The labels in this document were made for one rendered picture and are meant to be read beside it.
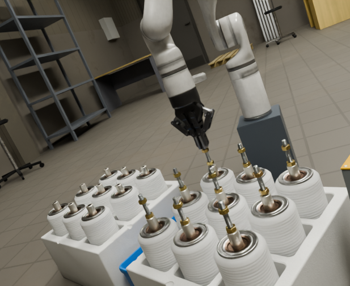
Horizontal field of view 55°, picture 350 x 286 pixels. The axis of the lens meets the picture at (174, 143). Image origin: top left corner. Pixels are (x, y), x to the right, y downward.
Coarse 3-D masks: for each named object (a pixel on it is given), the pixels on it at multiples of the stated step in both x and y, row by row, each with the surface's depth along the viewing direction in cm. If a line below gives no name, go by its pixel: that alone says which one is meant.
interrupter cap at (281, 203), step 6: (276, 198) 67; (282, 198) 67; (258, 204) 68; (276, 204) 66; (282, 204) 64; (288, 204) 64; (252, 210) 67; (258, 210) 66; (264, 210) 66; (270, 210) 65; (276, 210) 64; (282, 210) 63; (258, 216) 64; (264, 216) 63; (270, 216) 63
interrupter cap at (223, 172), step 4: (220, 168) 94; (224, 168) 92; (208, 172) 94; (220, 172) 92; (224, 172) 90; (228, 172) 89; (204, 176) 93; (208, 176) 92; (220, 176) 88; (224, 176) 88; (204, 180) 90; (208, 180) 89; (212, 180) 88
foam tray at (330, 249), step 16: (336, 192) 74; (336, 208) 69; (304, 224) 69; (320, 224) 66; (336, 224) 68; (320, 240) 63; (336, 240) 67; (144, 256) 81; (272, 256) 63; (304, 256) 60; (320, 256) 62; (336, 256) 67; (128, 272) 79; (144, 272) 75; (160, 272) 72; (176, 272) 71; (288, 272) 58; (304, 272) 58; (320, 272) 62; (336, 272) 66
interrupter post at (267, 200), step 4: (268, 192) 65; (260, 196) 65; (264, 196) 64; (268, 196) 64; (264, 200) 65; (268, 200) 65; (272, 200) 65; (264, 204) 65; (268, 204) 65; (272, 204) 65; (264, 208) 66; (268, 208) 65; (272, 208) 65
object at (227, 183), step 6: (228, 174) 89; (222, 180) 87; (228, 180) 87; (204, 186) 89; (210, 186) 88; (222, 186) 87; (228, 186) 88; (204, 192) 91; (210, 192) 88; (228, 192) 88; (234, 192) 89; (210, 198) 89
